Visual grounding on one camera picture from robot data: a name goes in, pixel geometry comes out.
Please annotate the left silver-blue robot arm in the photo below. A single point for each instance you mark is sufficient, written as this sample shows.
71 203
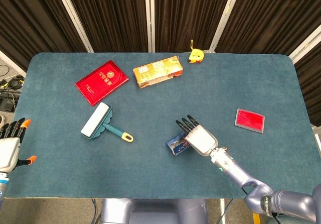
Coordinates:
3 186

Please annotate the teal felt table cover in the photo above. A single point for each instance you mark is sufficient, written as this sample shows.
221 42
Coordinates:
150 168

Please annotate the white table leg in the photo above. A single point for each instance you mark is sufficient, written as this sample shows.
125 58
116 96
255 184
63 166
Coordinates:
222 211

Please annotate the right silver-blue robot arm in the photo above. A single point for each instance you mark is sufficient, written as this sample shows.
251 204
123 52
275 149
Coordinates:
238 175

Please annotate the teal seat cushion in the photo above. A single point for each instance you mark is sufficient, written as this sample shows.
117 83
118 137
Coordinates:
288 220

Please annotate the teal lint roller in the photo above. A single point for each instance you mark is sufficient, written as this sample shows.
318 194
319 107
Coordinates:
96 119

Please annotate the red ink pad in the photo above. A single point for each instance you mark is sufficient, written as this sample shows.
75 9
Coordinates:
249 120

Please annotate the red certificate book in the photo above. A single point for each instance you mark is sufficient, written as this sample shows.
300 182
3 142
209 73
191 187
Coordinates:
100 83

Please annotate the grey robot torso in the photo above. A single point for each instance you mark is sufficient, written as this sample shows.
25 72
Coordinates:
150 211

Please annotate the dark brown curtain panel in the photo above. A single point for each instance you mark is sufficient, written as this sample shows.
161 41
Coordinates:
30 20
113 15
270 15
188 13

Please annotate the white screen frame post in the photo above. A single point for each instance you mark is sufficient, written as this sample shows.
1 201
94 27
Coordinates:
149 15
11 62
225 15
306 44
74 15

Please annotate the yellow tape measure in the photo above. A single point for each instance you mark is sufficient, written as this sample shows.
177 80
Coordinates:
196 55

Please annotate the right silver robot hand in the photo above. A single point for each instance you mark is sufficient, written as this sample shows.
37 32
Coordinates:
201 139

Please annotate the black foot pedal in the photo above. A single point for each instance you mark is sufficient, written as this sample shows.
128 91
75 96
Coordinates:
7 105

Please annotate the orange cardboard box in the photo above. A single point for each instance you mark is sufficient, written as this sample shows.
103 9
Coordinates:
156 72

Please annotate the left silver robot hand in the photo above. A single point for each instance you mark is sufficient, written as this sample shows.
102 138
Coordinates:
8 150

